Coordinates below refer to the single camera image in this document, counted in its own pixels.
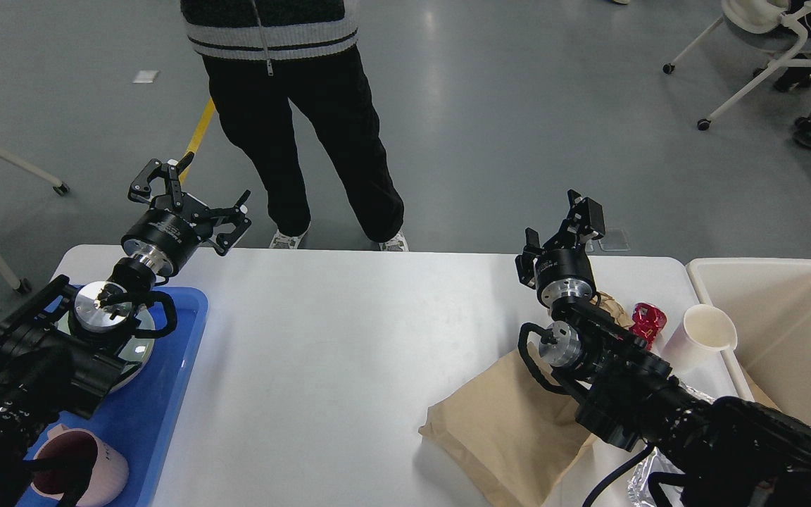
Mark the pink HOME mug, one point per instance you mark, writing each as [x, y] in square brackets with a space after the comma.
[96, 472]

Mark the red crumpled wrapper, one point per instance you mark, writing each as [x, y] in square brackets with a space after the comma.
[648, 322]

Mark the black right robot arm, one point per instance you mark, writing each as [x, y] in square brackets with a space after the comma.
[728, 452]

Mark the beige plastic bin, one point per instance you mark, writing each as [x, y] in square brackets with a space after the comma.
[769, 301]

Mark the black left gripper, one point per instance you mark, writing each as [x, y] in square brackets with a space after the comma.
[165, 237]

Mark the white paper cup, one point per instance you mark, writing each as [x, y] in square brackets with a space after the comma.
[704, 331]

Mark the blue plastic tray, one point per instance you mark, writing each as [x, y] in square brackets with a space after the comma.
[138, 420]

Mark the white office chair right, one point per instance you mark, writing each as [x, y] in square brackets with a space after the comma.
[771, 27]

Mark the crumpled aluminium foil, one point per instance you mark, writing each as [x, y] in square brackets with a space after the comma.
[638, 488]

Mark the crumpled brown paper ball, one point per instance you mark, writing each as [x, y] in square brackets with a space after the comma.
[613, 308]

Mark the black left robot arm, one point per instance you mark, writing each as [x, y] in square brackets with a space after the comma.
[60, 351]

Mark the person in grey sweater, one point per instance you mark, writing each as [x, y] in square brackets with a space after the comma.
[265, 58]

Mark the floor outlet plate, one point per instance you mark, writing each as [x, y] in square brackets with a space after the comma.
[614, 239]

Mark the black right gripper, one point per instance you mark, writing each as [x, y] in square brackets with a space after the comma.
[561, 269]

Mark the mint green plate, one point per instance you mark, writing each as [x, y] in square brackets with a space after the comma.
[136, 352]

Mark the brown paper bag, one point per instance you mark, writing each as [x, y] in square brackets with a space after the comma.
[511, 437]

